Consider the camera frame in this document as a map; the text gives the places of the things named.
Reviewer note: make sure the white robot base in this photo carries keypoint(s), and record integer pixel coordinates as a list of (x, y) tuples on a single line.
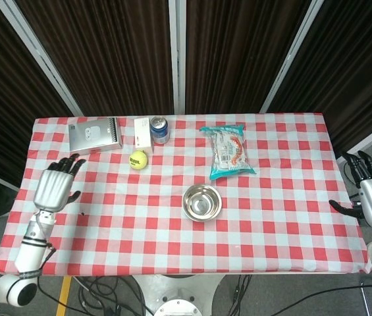
[(177, 293)]

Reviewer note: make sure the yellow floor tape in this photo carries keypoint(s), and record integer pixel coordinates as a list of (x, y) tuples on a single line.
[(63, 296)]

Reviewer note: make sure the yellow tennis ball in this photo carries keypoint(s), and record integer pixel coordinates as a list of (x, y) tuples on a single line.
[(138, 160)]

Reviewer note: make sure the dark brown partition panel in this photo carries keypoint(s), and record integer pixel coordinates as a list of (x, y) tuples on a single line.
[(1, 98), (113, 56), (353, 66), (235, 56)]

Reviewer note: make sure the stainless steel bowl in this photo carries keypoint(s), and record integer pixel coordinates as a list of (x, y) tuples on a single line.
[(202, 202), (202, 218)]

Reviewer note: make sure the silver earbuds box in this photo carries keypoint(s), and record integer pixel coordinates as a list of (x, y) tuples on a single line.
[(93, 136)]

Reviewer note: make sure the red white checkered tablecloth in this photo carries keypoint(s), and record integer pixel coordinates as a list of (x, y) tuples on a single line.
[(139, 230)]

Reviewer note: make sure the blue drink can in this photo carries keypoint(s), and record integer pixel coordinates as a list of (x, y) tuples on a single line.
[(159, 131)]

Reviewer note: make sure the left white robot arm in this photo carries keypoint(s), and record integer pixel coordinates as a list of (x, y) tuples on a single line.
[(31, 253)]

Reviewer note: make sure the white partition post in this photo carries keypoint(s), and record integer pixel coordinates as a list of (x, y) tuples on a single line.
[(291, 56), (41, 56), (176, 56)]

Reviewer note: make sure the teal snack bag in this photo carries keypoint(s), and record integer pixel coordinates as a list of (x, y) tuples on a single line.
[(230, 151)]

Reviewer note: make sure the small white box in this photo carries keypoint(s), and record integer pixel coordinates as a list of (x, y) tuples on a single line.
[(143, 135)]

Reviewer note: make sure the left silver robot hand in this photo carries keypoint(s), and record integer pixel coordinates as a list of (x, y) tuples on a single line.
[(52, 191)]

